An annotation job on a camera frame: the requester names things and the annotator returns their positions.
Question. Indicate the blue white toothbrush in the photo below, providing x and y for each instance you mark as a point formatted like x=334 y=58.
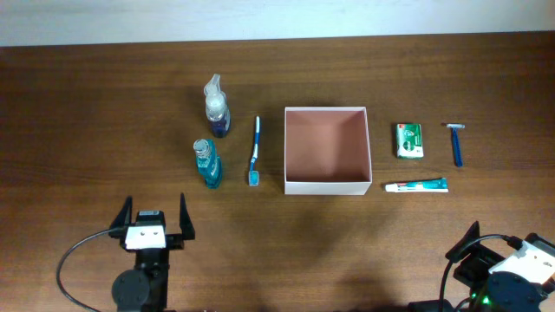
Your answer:
x=253 y=176

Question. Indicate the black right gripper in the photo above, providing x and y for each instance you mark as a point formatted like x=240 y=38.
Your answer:
x=473 y=262

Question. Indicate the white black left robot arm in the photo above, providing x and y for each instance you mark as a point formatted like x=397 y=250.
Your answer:
x=144 y=288

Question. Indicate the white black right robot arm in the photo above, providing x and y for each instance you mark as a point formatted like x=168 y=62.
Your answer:
x=382 y=252

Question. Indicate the purple foam pump bottle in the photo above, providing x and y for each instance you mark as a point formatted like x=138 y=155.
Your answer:
x=217 y=110

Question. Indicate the pink open box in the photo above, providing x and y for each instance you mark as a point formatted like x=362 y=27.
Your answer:
x=326 y=151

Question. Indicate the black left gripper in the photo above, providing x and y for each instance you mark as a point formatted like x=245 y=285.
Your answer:
x=179 y=237

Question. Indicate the white teal toothpaste tube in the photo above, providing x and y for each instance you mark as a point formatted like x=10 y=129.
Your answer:
x=430 y=185

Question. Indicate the blue Listerine mouthwash bottle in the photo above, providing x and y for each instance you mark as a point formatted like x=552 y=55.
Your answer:
x=208 y=162

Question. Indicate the blue disposable razor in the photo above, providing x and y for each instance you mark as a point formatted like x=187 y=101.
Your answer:
x=454 y=128

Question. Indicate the green soap box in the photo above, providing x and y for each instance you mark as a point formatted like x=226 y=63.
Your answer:
x=409 y=143

